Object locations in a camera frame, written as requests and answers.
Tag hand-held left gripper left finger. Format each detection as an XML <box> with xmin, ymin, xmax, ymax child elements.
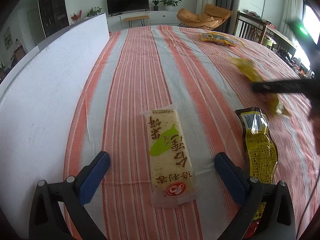
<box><xmin>29</xmin><ymin>151</ymin><xmax>111</xmax><ymax>240</ymax></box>

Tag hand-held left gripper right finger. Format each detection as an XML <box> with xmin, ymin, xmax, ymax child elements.
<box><xmin>214</xmin><ymin>152</ymin><xmax>297</xmax><ymax>240</ymax></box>

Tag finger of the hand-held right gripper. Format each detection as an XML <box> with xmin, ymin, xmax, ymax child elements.
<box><xmin>251</xmin><ymin>78</ymin><xmax>320</xmax><ymax>96</ymax></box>

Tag long yellow snack packet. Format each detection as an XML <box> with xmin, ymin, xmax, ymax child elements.
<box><xmin>229</xmin><ymin>57</ymin><xmax>292</xmax><ymax>117</ymax></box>

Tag white green rice cracker packet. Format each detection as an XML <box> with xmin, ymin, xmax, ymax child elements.
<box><xmin>140</xmin><ymin>106</ymin><xmax>199</xmax><ymax>208</ymax></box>

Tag white cardboard box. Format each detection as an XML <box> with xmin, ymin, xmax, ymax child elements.
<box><xmin>0</xmin><ymin>12</ymin><xmax>110</xmax><ymax>220</ymax></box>

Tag window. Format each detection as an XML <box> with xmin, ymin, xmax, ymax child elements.
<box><xmin>292</xmin><ymin>5</ymin><xmax>320</xmax><ymax>65</ymax></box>

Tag cluttered wooden desk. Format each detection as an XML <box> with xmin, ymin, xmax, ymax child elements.
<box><xmin>265</xmin><ymin>22</ymin><xmax>298</xmax><ymax>55</ymax></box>

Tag row of bottles and clutter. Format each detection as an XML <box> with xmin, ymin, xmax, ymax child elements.
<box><xmin>275</xmin><ymin>47</ymin><xmax>315</xmax><ymax>80</ymax></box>

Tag white curtain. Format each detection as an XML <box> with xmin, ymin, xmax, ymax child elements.
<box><xmin>282</xmin><ymin>0</ymin><xmax>304</xmax><ymax>40</ymax></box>

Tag red yellow snack packet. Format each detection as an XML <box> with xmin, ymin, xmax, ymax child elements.
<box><xmin>234</xmin><ymin>107</ymin><xmax>279</xmax><ymax>239</ymax></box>

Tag yellow nut packet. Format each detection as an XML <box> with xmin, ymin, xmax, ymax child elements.
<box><xmin>199</xmin><ymin>32</ymin><xmax>245</xmax><ymax>48</ymax></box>

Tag orange lounge chair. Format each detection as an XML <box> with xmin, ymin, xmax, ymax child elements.
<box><xmin>176</xmin><ymin>3</ymin><xmax>233</xmax><ymax>32</ymax></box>

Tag orange striped bedsheet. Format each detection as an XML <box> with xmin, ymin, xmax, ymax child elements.
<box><xmin>62</xmin><ymin>25</ymin><xmax>320</xmax><ymax>240</ymax></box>

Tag large leafy potted plant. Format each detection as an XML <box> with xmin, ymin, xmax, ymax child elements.
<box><xmin>159</xmin><ymin>0</ymin><xmax>182</xmax><ymax>11</ymax></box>

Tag white television cabinet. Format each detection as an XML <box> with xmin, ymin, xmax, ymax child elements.
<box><xmin>106</xmin><ymin>10</ymin><xmax>187</xmax><ymax>32</ymax></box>

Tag wooden bench with metal legs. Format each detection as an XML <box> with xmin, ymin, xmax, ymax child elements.
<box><xmin>123</xmin><ymin>15</ymin><xmax>150</xmax><ymax>28</ymax></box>

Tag red flowers in vase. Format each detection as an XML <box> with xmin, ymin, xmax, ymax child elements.
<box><xmin>71</xmin><ymin>9</ymin><xmax>83</xmax><ymax>24</ymax></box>

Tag white door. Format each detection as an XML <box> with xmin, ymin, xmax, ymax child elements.
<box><xmin>27</xmin><ymin>8</ymin><xmax>44</xmax><ymax>45</ymax></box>

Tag green plant in round pot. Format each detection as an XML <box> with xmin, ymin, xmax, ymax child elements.
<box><xmin>86</xmin><ymin>7</ymin><xmax>103</xmax><ymax>18</ymax></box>

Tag dark display cabinet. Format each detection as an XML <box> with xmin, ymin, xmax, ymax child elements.
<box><xmin>37</xmin><ymin>0</ymin><xmax>70</xmax><ymax>38</ymax></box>

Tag black television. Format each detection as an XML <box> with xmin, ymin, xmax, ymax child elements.
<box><xmin>106</xmin><ymin>0</ymin><xmax>149</xmax><ymax>15</ymax></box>

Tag framed wall picture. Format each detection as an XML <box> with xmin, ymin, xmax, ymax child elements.
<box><xmin>3</xmin><ymin>27</ymin><xmax>12</xmax><ymax>50</ymax></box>

